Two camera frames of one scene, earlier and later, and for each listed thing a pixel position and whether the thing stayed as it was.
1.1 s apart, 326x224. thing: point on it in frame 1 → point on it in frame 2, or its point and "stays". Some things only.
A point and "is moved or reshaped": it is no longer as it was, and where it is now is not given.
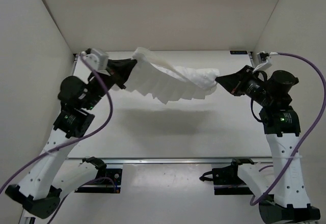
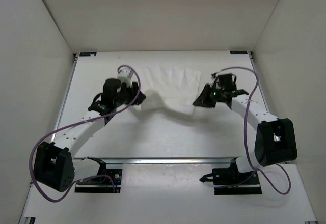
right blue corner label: (238, 52) stays
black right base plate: (227, 180) stays
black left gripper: (123, 66) → (141, 97)
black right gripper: (234, 82) → (202, 100)
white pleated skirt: (153, 77) is moved or reshaped
